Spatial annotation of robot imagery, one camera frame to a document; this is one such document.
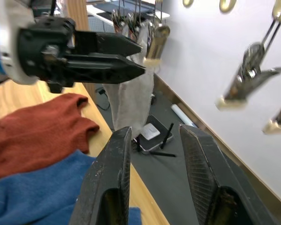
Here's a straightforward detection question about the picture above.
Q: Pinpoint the wooden post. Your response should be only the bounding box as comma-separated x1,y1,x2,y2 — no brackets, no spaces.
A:
67,0,96,96

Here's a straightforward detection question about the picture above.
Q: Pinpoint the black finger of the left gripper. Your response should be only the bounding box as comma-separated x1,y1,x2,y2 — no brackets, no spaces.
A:
60,53,147,85
73,30,144,57

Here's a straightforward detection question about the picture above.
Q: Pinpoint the black floor cable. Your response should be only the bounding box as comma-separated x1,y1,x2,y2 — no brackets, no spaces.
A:
94,86,111,111

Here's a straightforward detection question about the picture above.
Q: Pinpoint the rust red sock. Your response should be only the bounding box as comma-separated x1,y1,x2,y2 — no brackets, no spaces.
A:
0,92,101,178

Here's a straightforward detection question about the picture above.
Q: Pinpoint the small white box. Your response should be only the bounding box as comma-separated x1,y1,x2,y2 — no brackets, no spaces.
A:
140,123,161,141

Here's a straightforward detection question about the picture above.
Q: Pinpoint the black router with antennas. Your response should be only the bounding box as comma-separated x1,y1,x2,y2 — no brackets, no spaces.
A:
132,114,177,158

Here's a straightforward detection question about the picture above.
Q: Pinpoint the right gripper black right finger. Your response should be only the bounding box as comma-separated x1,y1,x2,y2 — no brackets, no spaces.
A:
179,124,280,225

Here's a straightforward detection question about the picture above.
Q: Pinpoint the light grey sock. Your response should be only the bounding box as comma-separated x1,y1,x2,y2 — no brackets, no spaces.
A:
103,20,155,139

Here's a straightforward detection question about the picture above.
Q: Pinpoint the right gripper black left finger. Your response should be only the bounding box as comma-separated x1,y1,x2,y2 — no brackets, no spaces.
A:
68,126,133,225

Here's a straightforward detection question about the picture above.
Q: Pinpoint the white rolled tube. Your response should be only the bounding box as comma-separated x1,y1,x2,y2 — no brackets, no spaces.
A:
170,104,198,128

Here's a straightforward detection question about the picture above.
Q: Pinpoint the metal hanger clip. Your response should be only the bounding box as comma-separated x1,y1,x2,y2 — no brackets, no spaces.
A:
143,22,171,68
127,12,142,42
111,9,126,35
214,14,281,112
262,95,281,135

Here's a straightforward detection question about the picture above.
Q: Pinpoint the blue sock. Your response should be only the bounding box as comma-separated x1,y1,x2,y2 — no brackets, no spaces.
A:
0,150,141,225

